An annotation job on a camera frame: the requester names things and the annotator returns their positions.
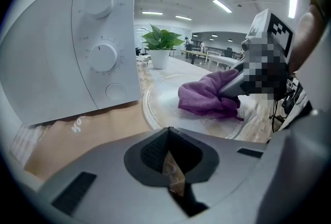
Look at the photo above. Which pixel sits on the person's right forearm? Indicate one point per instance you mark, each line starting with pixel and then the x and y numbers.
pixel 307 36

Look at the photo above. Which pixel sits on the white table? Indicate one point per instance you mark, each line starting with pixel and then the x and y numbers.
pixel 222 58

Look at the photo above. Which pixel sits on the beige checked tablecloth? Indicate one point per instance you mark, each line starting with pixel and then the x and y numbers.
pixel 103 127

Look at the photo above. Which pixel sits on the yellow-topped pedestal table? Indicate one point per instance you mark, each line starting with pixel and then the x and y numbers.
pixel 194 52

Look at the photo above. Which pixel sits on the white microwave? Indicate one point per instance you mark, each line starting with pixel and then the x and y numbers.
pixel 51 62

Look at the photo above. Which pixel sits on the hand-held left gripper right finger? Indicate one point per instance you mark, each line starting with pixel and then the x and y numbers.
pixel 227 179

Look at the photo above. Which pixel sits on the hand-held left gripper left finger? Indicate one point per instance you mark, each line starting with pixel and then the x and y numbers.
pixel 108 179

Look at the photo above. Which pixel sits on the clear glass plate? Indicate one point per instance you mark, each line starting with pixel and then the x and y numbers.
pixel 165 98

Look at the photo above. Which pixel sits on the purple cloth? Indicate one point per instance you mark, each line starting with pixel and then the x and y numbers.
pixel 201 96

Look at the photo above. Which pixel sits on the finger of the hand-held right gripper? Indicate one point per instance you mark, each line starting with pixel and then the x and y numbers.
pixel 232 88

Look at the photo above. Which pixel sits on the green potted plant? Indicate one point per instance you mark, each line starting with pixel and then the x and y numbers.
pixel 160 58

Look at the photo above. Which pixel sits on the black office chair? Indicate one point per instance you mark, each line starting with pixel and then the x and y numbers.
pixel 138 51

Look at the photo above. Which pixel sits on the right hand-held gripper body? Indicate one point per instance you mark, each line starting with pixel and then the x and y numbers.
pixel 279 36

